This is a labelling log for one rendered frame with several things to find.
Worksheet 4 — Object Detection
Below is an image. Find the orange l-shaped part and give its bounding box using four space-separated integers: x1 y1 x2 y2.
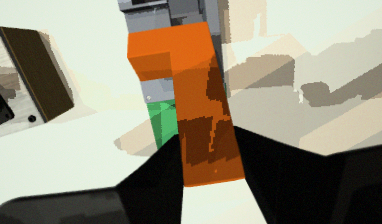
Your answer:
127 22 245 187

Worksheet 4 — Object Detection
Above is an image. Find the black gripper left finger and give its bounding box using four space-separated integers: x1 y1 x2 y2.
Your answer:
0 134 184 224

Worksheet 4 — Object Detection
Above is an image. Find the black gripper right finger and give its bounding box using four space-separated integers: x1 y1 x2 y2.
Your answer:
234 126 382 224

